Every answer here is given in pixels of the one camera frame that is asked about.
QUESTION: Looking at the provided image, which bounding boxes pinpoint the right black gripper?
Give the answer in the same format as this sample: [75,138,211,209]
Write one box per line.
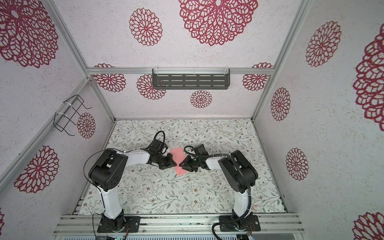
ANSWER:
[179,155,202,172]

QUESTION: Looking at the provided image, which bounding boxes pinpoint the pink square paper sheet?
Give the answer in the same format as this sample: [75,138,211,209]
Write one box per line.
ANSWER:
[170,147,188,176]

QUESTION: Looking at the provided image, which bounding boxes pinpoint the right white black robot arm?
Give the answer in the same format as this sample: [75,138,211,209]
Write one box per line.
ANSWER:
[179,150,258,219]

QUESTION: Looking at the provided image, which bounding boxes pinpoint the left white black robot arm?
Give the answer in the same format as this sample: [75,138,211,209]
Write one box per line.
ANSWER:
[89,148,177,220]

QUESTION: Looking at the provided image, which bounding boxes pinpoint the right wrist camera with cable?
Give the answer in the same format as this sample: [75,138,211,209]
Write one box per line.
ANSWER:
[184,144,210,158]

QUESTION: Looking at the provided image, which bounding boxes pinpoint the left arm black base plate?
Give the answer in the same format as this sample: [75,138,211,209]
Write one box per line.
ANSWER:
[97,215,141,233]

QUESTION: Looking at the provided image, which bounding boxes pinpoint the dark grey slotted wall shelf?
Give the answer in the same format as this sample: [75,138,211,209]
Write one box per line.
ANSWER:
[152,69,231,90]

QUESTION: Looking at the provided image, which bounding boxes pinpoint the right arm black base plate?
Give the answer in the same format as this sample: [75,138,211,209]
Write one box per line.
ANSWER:
[220,213,261,232]

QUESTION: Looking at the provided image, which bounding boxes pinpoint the black wire wall rack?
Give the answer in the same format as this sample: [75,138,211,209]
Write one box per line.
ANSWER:
[53,95,92,137]

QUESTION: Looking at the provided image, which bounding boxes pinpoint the aluminium front rail base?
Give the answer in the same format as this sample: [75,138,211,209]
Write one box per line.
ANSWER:
[52,214,305,237]

